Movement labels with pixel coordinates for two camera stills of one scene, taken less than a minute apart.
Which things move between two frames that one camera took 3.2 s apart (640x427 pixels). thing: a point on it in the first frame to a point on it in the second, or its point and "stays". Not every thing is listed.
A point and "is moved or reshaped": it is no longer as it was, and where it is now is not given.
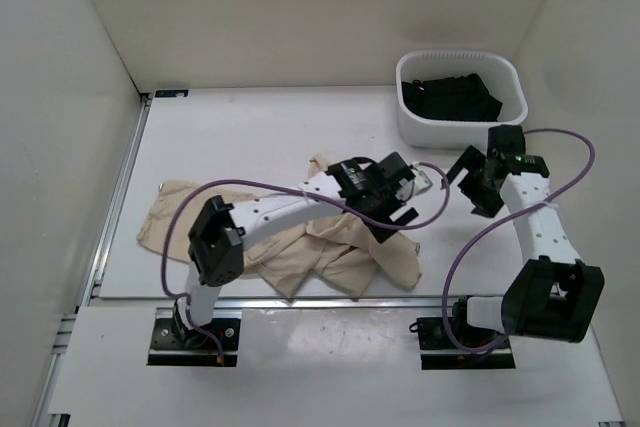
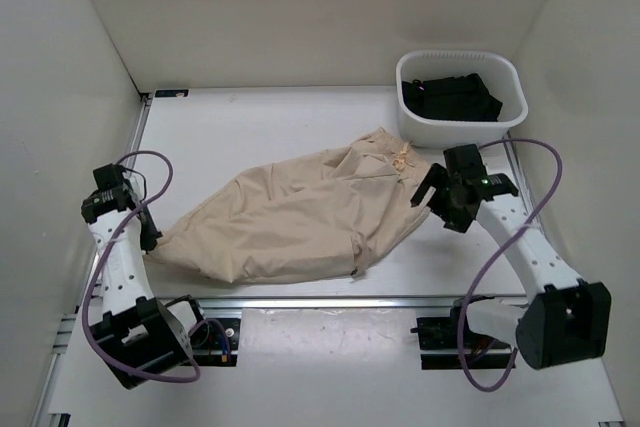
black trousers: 460,98 stays
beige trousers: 333,252 is moved or reshaped
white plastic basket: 500,73 stays
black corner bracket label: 171,92 stays
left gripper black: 395,204 to 148,239
